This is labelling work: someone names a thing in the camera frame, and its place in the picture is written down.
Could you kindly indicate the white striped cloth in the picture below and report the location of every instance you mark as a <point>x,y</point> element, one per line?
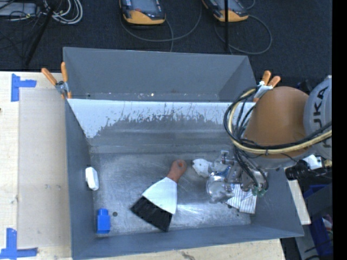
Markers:
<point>245,203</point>

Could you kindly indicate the clear glass object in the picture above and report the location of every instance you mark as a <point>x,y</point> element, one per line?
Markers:
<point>218,189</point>

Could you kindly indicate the white crumpled lump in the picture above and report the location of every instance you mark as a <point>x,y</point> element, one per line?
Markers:
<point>201,167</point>

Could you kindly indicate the white brush with black bristles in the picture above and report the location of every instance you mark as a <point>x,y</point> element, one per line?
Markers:
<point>162,194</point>

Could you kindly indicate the grey metal bin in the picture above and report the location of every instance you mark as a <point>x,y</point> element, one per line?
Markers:
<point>130,177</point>

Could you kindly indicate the blue small bottle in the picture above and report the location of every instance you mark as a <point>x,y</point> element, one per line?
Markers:
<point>103,222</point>

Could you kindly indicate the white rounded block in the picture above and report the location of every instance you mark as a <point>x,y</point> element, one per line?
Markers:
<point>92,178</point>

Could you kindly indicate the pale wood flat board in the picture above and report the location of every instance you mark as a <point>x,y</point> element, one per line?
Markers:
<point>40,158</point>

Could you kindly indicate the black cylinder on white bracket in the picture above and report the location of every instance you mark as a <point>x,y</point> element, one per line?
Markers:
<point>301,171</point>

